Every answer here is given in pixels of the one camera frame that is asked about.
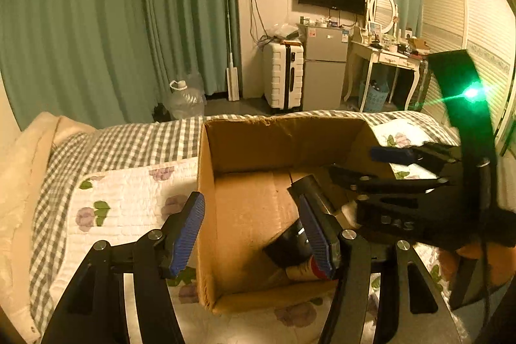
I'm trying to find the white vanity table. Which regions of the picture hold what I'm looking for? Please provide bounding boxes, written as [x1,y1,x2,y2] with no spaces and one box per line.
[342,39,429,112]

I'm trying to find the clear plastic bag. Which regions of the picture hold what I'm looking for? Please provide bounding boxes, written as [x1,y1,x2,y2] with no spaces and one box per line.
[268,22,303,45]

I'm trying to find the beige blanket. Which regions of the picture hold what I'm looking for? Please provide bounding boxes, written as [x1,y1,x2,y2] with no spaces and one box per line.
[0,111,98,344]

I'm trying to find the brown cardboard box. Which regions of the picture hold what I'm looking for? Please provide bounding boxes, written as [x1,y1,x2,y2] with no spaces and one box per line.
[196,114,399,315]

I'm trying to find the blue waste bin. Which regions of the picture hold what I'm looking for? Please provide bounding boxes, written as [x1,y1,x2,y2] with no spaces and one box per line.
[360,80,390,113]

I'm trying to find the white sliding wardrobe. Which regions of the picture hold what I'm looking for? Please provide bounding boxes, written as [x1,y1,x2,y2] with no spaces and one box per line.
[418,0,516,155]

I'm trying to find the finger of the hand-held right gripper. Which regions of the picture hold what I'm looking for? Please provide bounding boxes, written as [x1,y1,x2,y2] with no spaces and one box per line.
[370,142,462,168]
[328,164,451,196]

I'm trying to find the white flat mop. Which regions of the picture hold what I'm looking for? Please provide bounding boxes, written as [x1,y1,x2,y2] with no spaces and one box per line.
[225,0,241,102]

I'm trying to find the white hard suitcase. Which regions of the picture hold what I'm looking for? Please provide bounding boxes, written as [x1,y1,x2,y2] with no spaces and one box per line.
[263,41,305,111]

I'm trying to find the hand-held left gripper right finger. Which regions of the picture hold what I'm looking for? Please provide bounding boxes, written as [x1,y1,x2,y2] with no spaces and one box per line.
[287,174,462,344]

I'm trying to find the floral quilt with checkered border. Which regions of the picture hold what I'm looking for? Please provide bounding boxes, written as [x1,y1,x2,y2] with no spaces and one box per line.
[28,109,461,333]

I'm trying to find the hanging wall cables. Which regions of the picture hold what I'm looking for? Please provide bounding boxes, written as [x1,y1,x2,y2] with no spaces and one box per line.
[249,0,275,47]

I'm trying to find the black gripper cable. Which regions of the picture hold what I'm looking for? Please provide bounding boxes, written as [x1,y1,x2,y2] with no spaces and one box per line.
[478,162,498,344]

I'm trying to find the wide green curtain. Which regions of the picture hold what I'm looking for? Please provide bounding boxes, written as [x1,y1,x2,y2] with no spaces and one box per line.
[0,0,243,132]

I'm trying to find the large clear water bottle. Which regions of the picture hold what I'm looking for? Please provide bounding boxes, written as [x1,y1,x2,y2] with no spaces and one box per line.
[167,72,207,120]

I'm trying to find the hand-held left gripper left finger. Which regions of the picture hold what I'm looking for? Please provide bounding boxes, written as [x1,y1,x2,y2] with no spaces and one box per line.
[40,191,206,344]

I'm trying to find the person's right hand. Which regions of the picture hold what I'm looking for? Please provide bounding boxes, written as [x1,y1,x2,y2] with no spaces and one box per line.
[439,242,516,289]

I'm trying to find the silver small fridge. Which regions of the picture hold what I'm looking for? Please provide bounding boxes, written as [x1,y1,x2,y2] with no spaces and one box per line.
[300,24,351,112]

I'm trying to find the white red tube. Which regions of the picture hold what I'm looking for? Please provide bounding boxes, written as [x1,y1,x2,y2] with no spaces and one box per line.
[285,259,328,281]

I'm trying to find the oval white mirror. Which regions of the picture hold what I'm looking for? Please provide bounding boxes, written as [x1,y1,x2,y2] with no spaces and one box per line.
[368,0,398,34]

